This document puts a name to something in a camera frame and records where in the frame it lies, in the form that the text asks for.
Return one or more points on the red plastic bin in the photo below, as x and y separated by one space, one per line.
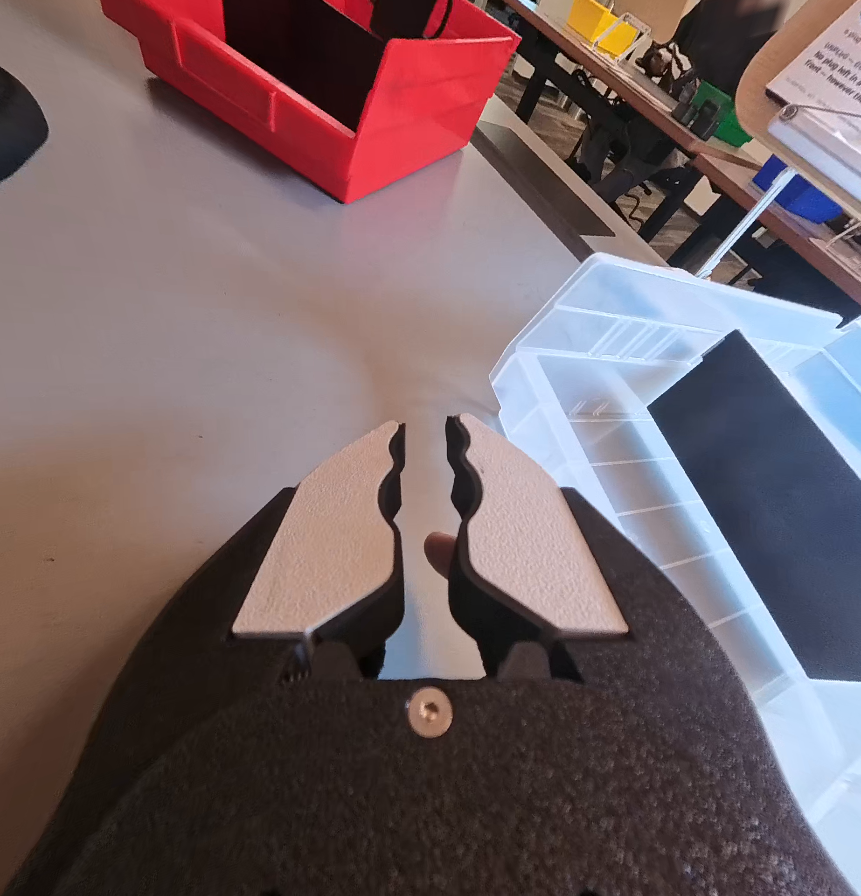
402 105

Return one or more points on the clear plastic bin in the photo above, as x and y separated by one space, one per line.
612 336

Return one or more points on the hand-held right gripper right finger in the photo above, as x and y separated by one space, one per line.
535 553

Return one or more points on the yellow plastic bin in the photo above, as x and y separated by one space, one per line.
591 21

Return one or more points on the blue plastic bin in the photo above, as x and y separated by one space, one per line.
801 192

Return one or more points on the clear acrylic holder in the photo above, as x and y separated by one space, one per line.
630 42

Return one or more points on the background wooden table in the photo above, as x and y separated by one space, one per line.
724 150
808 238

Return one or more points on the printed instruction sheet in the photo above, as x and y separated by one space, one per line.
843 56

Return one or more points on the green plastic bin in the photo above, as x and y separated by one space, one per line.
731 119

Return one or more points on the tan document board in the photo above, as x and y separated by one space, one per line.
752 105

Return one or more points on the black bin divider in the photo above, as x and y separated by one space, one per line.
297 56
787 525

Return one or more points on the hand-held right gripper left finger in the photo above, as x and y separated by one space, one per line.
325 553

